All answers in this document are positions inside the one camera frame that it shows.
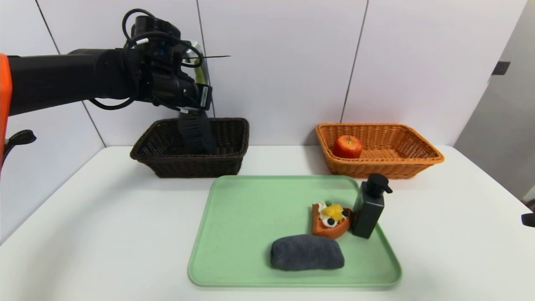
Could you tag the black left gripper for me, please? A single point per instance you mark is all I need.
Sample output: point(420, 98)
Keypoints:
point(203, 98)

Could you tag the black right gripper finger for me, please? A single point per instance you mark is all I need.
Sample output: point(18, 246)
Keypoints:
point(528, 220)

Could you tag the red apple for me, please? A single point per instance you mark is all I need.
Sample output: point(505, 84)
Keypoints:
point(347, 147)

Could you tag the dark grey towel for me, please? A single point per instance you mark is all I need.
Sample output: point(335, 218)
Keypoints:
point(307, 253)

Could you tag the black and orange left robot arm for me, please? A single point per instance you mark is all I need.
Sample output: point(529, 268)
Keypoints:
point(62, 79)

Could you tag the dark brown wicker basket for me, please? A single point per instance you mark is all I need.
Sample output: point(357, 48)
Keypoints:
point(167, 159)

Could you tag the orange wicker basket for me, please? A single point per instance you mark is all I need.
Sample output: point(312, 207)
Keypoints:
point(388, 165)

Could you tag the thin black zip tie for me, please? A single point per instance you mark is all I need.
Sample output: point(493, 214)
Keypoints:
point(217, 56)

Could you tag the light green plastic tray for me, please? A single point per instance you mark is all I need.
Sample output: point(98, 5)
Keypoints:
point(250, 251)

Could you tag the black pump bottle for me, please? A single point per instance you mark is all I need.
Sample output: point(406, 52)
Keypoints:
point(368, 209)

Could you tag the fruit tart slice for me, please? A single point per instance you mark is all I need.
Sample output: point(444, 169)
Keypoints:
point(330, 221)

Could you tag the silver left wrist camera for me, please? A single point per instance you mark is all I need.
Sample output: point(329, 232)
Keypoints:
point(194, 48)

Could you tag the dark wall plate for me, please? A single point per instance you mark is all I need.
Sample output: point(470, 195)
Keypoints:
point(501, 68)

